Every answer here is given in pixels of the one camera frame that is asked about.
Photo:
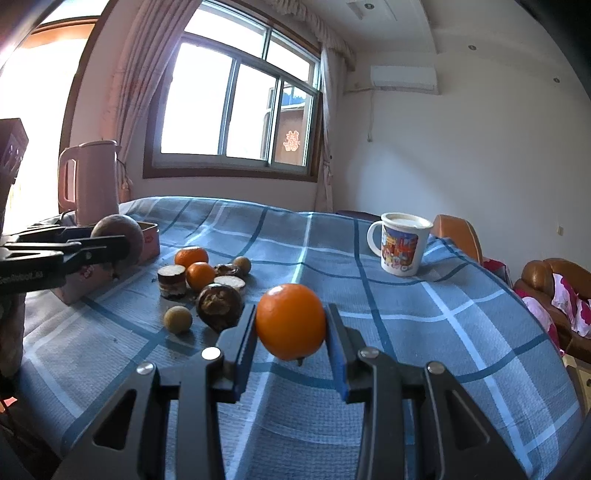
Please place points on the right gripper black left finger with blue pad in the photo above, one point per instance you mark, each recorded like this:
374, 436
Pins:
127, 438

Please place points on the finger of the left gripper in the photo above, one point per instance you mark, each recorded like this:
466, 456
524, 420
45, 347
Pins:
50, 234
85, 252

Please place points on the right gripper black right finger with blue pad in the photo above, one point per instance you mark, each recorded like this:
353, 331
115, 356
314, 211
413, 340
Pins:
417, 421

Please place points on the brown passion fruit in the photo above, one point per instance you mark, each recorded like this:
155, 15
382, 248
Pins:
119, 224

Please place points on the tan longan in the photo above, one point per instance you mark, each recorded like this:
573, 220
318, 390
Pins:
177, 320
243, 264

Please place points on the dark mangosteen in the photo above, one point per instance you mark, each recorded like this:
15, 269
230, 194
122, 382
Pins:
228, 270
219, 307

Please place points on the large orange mandarin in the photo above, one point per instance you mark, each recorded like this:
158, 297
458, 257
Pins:
290, 322

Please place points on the pink electric kettle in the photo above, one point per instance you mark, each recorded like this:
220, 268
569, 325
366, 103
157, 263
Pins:
87, 181

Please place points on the blue plaid tablecloth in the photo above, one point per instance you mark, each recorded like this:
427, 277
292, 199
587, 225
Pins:
291, 423

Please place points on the brown leather sofa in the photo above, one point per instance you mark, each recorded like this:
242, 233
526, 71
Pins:
536, 288

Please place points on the pink floral cloth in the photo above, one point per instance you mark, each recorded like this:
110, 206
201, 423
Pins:
576, 309

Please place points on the orange wooden chair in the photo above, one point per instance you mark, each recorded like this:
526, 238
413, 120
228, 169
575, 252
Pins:
461, 232

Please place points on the white printed mug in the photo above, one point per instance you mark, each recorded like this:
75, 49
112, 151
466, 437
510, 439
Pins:
399, 240

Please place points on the pink curtain left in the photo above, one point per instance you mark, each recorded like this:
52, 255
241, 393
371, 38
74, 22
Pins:
154, 33

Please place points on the pink curtain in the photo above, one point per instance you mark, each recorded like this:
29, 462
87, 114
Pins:
333, 82
154, 33

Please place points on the dark round stool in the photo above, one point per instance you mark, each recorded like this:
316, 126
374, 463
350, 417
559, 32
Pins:
365, 216

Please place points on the pink curtain right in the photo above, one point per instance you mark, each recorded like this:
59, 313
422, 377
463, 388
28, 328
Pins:
333, 82

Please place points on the white air conditioner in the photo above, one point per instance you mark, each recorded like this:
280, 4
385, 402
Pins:
405, 78

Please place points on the window with wooden frame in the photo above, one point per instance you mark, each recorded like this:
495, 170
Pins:
240, 97

